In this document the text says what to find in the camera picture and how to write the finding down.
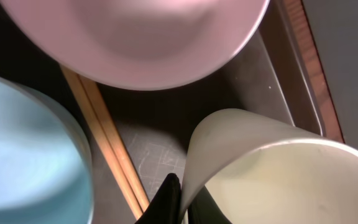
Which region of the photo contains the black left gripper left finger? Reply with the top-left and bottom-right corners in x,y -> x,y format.
135,173 -> 181,224

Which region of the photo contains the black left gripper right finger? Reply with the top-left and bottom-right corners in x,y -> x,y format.
188,187 -> 231,224

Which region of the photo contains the pale green cup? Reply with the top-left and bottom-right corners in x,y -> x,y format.
179,109 -> 358,223

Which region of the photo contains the light blue bowl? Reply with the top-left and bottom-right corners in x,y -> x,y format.
0,77 -> 94,224

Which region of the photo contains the grey dishwasher rack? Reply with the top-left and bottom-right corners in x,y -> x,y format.
303,0 -> 358,149

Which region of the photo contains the right wooden chopstick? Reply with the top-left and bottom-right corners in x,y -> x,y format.
80,76 -> 149,212

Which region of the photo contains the wooden chopstick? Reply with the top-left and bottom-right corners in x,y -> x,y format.
80,76 -> 149,212
60,65 -> 142,220

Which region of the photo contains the left wooden chopstick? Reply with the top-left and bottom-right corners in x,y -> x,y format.
60,65 -> 142,220

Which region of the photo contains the dark brown serving tray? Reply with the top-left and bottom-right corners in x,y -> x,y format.
0,0 -> 326,224

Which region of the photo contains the pink bowl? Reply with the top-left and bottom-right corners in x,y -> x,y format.
1,0 -> 269,91

